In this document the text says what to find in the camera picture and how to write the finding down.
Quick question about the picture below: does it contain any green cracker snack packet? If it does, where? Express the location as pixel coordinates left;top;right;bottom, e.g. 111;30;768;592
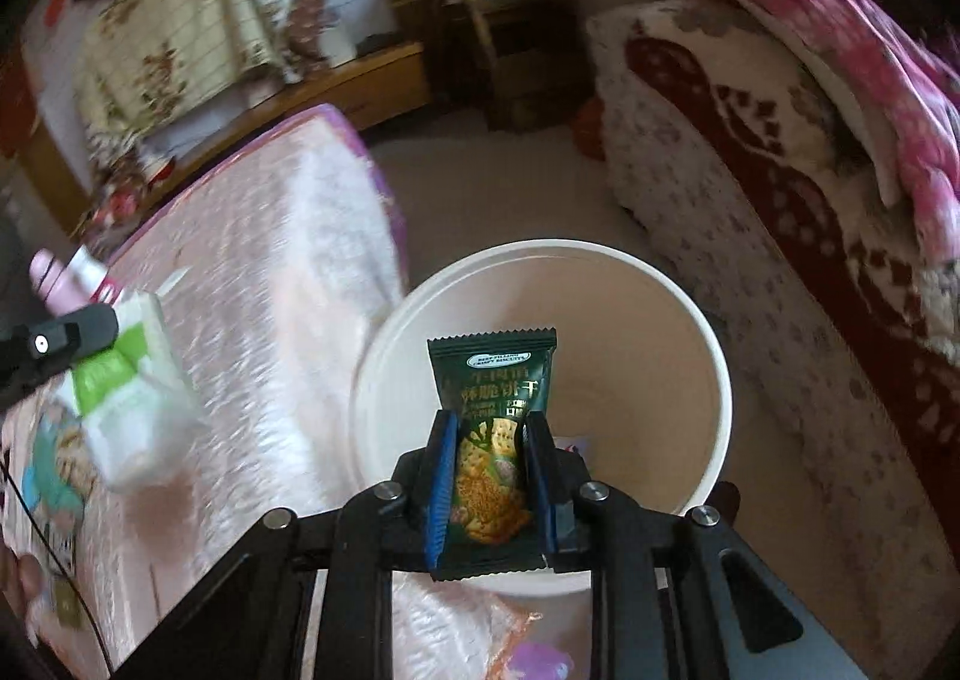
428;329;556;574

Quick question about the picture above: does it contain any person's left hand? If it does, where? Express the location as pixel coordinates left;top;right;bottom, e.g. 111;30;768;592
0;543;44;620

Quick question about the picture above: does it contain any green white tissue pack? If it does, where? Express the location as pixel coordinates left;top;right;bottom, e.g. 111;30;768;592
55;292;205;493

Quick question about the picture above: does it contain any floral cloth covered television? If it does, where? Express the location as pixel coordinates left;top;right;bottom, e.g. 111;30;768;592
75;0;338;166

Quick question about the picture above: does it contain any pink quilted table cover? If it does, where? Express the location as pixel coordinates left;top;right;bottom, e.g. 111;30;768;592
0;103;594;680

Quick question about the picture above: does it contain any wooden TV cabinet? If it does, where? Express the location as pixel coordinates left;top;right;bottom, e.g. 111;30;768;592
16;41;431;236

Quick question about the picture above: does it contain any pink thermos bottle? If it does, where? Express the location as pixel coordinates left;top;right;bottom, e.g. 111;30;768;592
29;249;89;317

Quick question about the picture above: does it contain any pink floral blanket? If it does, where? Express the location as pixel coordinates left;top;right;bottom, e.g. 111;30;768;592
752;0;958;264

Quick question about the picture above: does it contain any white bottle pink label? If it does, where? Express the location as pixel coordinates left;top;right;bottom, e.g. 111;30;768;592
67;246;124;304

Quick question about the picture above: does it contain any white plastic trash bin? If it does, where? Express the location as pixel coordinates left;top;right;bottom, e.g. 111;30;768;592
348;238;736;599

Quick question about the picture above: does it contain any floral brown white sofa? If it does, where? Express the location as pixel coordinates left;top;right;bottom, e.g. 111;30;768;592
586;0;958;678

